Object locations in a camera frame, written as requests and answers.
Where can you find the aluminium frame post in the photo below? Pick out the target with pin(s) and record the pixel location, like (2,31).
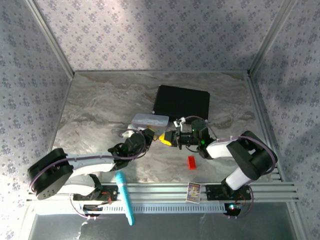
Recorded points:
(50,37)
(271,35)

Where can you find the black connector board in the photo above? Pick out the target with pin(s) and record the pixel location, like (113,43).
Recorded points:
(91,208)

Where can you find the pastel cartoon tin box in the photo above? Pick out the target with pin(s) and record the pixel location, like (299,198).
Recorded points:
(150,120)

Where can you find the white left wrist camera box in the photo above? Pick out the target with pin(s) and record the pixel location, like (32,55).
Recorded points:
(132,128)

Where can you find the circuit board with green light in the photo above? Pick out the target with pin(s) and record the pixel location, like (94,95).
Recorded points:
(233,207)

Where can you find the aluminium front frame rail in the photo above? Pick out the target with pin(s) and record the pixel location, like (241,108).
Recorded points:
(162,191)

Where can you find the aluminium back rail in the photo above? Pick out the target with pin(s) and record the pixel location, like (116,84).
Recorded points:
(160,72)

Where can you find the red plastic block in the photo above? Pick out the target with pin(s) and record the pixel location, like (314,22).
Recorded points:
(192,163)

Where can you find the black flat case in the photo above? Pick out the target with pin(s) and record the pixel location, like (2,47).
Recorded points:
(182,102)

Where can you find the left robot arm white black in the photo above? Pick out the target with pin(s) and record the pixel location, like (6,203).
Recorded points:
(95,166)

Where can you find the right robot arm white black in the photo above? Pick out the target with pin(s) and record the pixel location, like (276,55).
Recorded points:
(220,150)

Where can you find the aluminium side rail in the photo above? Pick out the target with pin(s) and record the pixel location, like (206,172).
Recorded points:
(262,112)
(62,107)

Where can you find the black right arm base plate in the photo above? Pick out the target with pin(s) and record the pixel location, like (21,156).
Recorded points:
(215,192)

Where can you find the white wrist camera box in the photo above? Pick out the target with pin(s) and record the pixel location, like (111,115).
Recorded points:
(132,128)
(179,122)

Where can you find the teal plastic pen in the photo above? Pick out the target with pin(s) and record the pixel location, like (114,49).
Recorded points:
(124,192)

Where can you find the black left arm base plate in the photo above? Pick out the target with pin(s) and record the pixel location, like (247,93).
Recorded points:
(111,193)

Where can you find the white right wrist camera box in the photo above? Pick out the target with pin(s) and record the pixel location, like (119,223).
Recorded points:
(179,122)

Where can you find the playing card box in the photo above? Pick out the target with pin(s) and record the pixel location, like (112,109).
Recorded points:
(193,192)

